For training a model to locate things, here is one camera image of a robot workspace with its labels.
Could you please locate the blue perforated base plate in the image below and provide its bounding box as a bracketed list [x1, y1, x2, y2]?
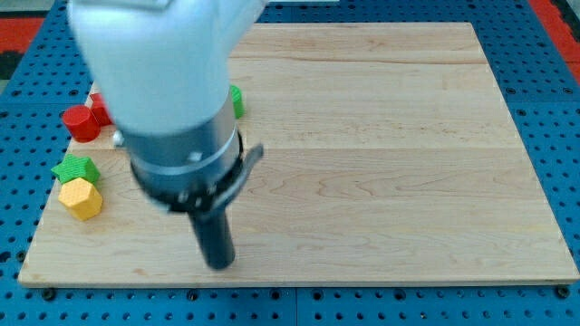
[1, 0, 579, 325]

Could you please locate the green star block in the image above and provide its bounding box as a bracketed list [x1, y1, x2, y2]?
[51, 154, 101, 184]

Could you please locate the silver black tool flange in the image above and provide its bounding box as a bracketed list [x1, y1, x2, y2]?
[112, 94, 264, 214]

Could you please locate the wooden board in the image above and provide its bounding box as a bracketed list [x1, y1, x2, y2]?
[18, 23, 579, 289]

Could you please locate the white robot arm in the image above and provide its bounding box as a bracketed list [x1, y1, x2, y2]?
[68, 0, 266, 270]

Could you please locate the red cylinder block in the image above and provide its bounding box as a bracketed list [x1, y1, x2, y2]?
[62, 105, 101, 143]

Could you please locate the red block behind arm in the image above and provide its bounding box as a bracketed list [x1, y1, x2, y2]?
[90, 92, 113, 126]

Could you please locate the green block behind arm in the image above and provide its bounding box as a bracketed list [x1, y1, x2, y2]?
[230, 84, 246, 120]

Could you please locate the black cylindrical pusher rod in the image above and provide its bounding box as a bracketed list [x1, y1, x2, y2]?
[188, 209, 236, 270]

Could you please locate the yellow hexagon block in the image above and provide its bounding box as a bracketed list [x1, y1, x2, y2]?
[58, 177, 103, 221]

